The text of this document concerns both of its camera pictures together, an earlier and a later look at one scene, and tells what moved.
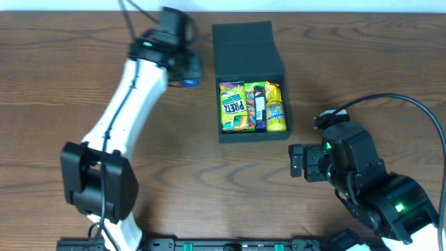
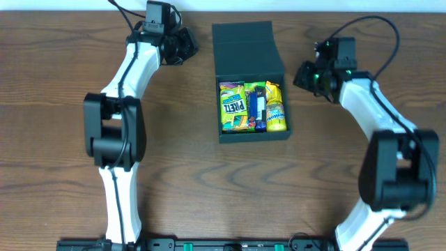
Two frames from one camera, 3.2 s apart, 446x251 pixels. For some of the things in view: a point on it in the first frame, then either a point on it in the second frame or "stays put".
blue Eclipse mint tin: [190, 83] to [254, 105]
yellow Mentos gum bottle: [275, 117] stays put
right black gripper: [311, 162] to [304, 77]
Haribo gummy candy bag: [250, 103] stays put
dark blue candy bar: [260, 108] stays put
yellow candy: [273, 93] stays put
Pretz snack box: [233, 106] stays put
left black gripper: [191, 65] to [188, 44]
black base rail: [226, 244] stays put
